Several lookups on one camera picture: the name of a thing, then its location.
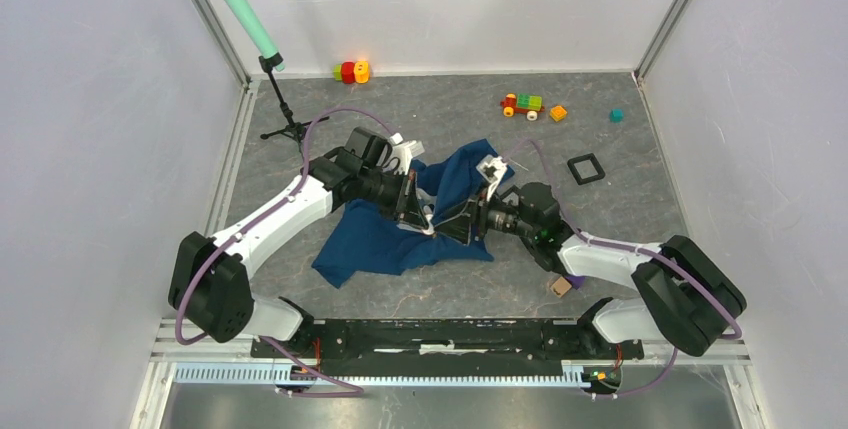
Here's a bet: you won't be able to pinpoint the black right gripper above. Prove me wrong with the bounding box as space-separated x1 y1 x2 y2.
434 178 539 246

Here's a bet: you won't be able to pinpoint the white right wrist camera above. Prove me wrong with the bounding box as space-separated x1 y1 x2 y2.
476 155 509 201

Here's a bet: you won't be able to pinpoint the blue Mickey Mouse t-shirt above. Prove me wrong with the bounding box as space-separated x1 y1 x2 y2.
311 139 498 288

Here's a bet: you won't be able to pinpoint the tan wooden cube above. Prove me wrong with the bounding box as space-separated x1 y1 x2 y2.
549 277 573 298

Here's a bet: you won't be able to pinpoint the red green orange toy blocks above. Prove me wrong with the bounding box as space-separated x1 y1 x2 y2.
332 60 371 84

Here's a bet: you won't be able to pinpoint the colourful toy block train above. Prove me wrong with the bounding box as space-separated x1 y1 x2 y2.
499 93 545 121

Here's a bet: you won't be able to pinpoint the black tripod microphone stand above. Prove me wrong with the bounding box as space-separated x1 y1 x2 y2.
258 53 312 156

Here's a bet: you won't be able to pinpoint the black square frame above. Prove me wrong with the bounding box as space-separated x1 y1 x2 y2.
566 153 606 186

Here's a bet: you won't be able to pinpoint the purple cube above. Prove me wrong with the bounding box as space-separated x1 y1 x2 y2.
565 275 585 288

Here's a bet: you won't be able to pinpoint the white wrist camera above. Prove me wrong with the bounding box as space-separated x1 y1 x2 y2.
387 133 425 174
476 155 509 201

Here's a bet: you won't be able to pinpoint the teal small cube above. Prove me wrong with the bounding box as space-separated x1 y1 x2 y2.
609 108 625 123

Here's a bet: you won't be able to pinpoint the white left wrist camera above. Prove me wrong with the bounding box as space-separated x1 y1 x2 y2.
387 133 425 174

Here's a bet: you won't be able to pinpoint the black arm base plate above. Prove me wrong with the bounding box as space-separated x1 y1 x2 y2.
282 318 644 377

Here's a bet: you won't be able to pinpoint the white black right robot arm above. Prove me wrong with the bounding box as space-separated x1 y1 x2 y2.
434 182 747 357

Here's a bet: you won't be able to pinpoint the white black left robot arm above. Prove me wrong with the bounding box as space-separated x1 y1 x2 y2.
167 127 432 357

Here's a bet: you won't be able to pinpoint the orange toy brick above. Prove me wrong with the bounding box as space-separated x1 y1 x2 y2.
549 105 568 122

